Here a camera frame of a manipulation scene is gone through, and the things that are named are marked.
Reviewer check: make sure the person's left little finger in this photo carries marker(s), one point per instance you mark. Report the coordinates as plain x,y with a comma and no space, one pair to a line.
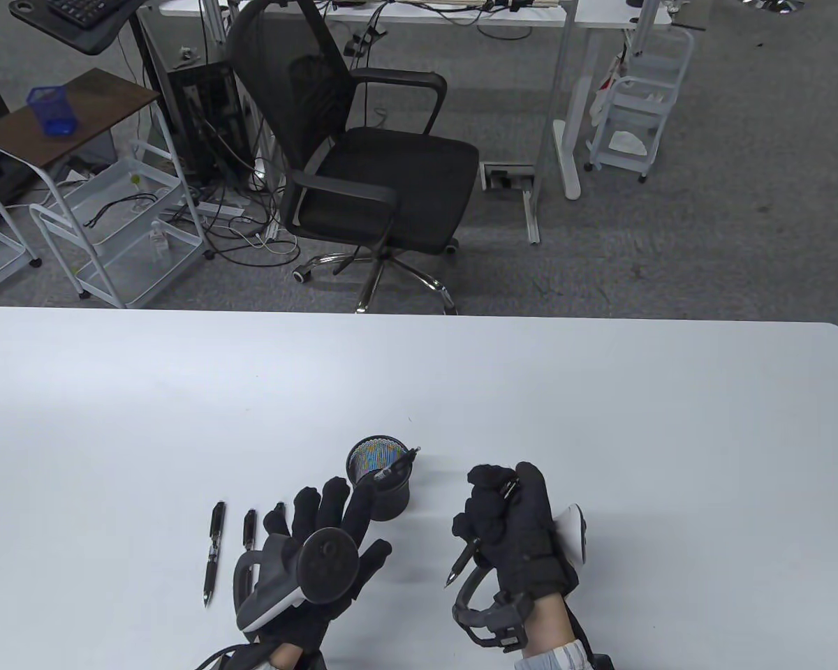
277,523

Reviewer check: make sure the person's left middle finger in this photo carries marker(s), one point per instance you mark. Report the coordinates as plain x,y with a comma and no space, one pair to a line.
334,502

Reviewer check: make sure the person's left hand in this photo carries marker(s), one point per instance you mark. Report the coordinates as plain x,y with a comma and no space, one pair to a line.
335,506

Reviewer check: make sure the white power strip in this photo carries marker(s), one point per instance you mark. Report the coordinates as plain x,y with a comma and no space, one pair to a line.
213,208

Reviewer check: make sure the grey white left hand controller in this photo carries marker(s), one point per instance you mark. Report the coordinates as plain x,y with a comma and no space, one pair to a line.
328,562

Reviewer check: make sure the floor outlet box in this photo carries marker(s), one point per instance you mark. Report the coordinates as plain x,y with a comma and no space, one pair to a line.
508,176

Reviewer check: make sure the black keyboard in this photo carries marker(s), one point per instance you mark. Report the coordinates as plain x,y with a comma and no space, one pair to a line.
87,8

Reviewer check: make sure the person's right forearm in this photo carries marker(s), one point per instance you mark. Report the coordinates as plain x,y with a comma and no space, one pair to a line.
548,624

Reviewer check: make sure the blue mesh pen holder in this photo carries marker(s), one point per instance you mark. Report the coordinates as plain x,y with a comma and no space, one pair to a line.
54,112

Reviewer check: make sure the person's left forearm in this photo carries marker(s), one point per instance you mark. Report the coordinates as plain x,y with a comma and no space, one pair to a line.
290,657

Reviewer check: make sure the black pen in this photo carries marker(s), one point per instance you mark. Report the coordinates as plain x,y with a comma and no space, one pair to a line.
214,551
463,562
249,530
398,463

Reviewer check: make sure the black office chair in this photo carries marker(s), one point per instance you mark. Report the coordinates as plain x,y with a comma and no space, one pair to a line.
384,174

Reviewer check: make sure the black computer tower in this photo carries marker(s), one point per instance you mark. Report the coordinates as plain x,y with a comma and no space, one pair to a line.
206,118

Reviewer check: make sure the black mesh pen holder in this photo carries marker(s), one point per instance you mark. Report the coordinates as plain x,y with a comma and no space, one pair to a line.
390,499

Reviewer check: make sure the white rolling cart with papers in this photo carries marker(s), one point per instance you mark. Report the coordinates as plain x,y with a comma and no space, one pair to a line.
642,91

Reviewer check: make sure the wooden side table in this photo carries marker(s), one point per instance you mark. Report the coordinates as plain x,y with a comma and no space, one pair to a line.
70,115

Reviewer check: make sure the black keyboard tray stand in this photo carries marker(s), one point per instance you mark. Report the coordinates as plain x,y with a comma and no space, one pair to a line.
101,35

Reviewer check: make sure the person's left thumb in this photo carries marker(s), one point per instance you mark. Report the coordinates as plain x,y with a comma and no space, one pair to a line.
376,558

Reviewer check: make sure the white desk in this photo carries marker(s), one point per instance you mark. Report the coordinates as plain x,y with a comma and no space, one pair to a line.
572,105

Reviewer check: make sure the white black right hand controller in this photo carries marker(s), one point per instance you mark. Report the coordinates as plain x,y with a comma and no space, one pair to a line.
572,537

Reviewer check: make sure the person's right fingers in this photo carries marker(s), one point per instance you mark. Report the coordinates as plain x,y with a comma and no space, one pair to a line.
485,488

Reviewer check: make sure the small clear bottle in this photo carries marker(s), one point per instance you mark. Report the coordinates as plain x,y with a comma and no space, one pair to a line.
158,241

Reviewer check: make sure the person's right hand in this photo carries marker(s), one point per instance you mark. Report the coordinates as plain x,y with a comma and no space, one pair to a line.
527,530

